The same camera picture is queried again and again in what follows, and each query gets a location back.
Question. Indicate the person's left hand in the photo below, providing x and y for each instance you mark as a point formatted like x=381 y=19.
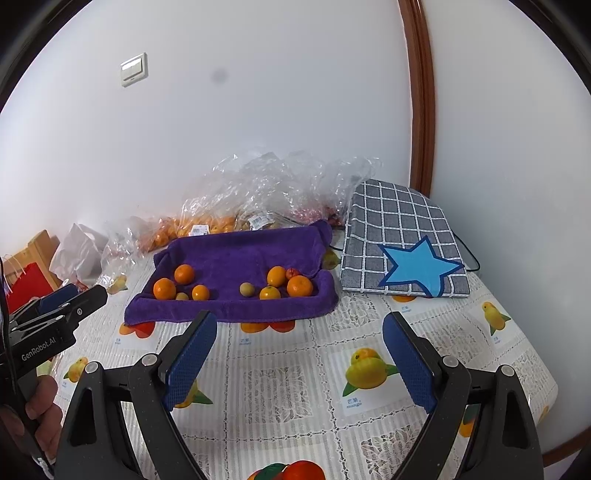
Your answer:
x=46 y=406

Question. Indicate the fruit-print white tablecloth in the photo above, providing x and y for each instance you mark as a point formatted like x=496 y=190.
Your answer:
x=286 y=369

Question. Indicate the brown wooden door frame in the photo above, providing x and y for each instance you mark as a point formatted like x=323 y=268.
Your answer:
x=418 y=92

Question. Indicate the purple towel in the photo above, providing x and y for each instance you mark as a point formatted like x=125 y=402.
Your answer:
x=231 y=258

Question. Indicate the small red fruit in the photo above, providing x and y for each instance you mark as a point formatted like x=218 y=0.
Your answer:
x=292 y=273

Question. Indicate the small orange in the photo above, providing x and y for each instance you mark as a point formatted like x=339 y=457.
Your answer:
x=201 y=292
x=277 y=275

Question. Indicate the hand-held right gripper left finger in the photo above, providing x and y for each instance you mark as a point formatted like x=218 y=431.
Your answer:
x=191 y=364

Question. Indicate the pile of bagged red fruits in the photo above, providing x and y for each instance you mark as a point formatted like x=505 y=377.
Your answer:
x=309 y=214

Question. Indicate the white light switch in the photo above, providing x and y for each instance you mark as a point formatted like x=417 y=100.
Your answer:
x=134 y=69

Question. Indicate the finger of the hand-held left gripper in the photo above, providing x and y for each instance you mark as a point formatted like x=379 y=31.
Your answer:
x=57 y=297
x=87 y=300

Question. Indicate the grey checked cushion blue star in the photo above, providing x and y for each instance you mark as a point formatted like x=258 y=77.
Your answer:
x=392 y=221

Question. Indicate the brownish green round fruit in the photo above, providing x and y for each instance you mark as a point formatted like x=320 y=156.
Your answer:
x=247 y=289

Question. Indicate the pile of bagged oranges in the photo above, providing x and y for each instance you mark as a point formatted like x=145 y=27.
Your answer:
x=175 y=228

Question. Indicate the white plastic bag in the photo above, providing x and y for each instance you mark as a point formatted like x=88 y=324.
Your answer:
x=76 y=251

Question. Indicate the red paper bag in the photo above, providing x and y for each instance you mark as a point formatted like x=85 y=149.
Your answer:
x=30 y=281

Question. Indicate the cardboard box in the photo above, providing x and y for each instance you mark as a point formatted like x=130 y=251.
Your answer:
x=41 y=242

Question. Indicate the large orange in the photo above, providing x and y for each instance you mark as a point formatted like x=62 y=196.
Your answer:
x=300 y=286

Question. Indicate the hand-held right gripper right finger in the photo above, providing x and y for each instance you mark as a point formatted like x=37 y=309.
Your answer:
x=408 y=360

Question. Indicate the brown wooden baseboard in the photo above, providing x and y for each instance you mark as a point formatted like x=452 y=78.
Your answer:
x=568 y=447

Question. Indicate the clear plastic bag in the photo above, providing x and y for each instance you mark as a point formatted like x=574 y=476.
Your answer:
x=341 y=184
x=122 y=249
x=212 y=194
x=277 y=184

